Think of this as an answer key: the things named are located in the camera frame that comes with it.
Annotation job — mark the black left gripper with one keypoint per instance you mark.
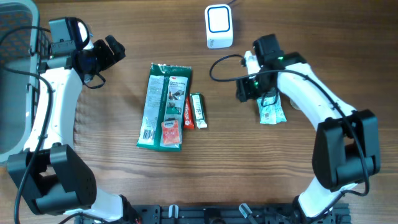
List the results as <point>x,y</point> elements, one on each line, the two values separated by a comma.
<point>111,56</point>

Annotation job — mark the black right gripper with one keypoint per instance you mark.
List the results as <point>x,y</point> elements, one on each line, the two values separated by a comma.
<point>250,91</point>

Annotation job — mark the mint green wipes pack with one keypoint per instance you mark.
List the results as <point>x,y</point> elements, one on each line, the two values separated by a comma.
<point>270,110</point>

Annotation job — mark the green Axe Brand box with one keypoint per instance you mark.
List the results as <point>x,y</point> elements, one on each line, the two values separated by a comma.
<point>198,110</point>

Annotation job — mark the red Nescafe sachet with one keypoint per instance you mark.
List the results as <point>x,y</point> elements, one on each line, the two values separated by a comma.
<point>188,119</point>

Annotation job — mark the orange Kleenex tissue pack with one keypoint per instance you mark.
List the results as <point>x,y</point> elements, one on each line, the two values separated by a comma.
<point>171,134</point>

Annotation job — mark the green 3M gloves pack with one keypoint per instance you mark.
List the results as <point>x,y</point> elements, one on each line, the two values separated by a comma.
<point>167,90</point>

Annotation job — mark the green lid jar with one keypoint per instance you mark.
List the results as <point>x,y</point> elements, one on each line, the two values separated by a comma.
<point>294,105</point>

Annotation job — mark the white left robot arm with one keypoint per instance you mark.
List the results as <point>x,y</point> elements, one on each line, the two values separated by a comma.
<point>50,176</point>

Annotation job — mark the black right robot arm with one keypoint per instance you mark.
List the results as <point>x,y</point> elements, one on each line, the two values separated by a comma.
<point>346,150</point>

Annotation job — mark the white barcode scanner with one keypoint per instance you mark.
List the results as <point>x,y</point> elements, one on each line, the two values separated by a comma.
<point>219,26</point>

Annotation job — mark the grey plastic mesh basket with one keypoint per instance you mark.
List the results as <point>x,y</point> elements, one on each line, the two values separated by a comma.
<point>21,50</point>

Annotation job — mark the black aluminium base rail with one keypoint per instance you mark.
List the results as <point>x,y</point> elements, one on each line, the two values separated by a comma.
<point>277,213</point>

